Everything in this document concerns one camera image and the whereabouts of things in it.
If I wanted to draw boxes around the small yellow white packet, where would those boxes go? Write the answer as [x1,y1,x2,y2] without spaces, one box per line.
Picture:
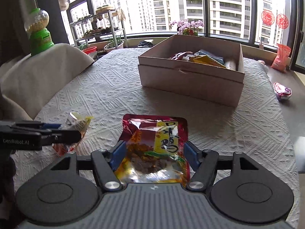
[53,112,93,156]

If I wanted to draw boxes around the red yellow chicken snack bag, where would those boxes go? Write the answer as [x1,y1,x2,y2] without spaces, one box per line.
[115,114,190,185]

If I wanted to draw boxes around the clear rice cracker packet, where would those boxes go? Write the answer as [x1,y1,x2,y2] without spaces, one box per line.
[224,60,237,71]

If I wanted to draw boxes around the red snack packet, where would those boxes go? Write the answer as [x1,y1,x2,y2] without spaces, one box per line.
[170,51,193,60]

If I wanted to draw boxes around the blue white snack bag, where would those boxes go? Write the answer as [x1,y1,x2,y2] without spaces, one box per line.
[195,49,224,65]

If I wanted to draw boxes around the beige draped sofa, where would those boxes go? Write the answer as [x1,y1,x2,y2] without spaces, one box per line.
[1,44,94,120]

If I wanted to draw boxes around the white textured table cloth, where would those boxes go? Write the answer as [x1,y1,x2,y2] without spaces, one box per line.
[10,47,300,227]

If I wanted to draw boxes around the red basin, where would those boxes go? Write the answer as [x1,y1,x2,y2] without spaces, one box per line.
[82,47,97,55]

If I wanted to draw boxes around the cardboard box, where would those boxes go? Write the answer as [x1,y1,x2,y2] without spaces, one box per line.
[138,35,245,107]

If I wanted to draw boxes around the green gumball machine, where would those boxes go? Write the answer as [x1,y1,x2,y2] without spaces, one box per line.
[24,8,54,56]

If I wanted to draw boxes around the white red round container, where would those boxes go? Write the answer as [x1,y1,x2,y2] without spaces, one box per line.
[273,82,292,101]

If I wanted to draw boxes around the green plant white pot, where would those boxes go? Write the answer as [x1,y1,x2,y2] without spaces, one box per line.
[104,35,124,53]

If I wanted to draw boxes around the metal shelf rack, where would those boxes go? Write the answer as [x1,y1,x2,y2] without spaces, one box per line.
[69,5,128,47]

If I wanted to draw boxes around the red orange bag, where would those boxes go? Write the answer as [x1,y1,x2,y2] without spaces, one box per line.
[271,44,291,73]

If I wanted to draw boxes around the pink flower pot plant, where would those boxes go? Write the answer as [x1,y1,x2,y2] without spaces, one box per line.
[170,19,204,36]

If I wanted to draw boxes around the red paper window decoration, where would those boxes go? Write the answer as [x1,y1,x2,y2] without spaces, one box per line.
[261,10,275,26]

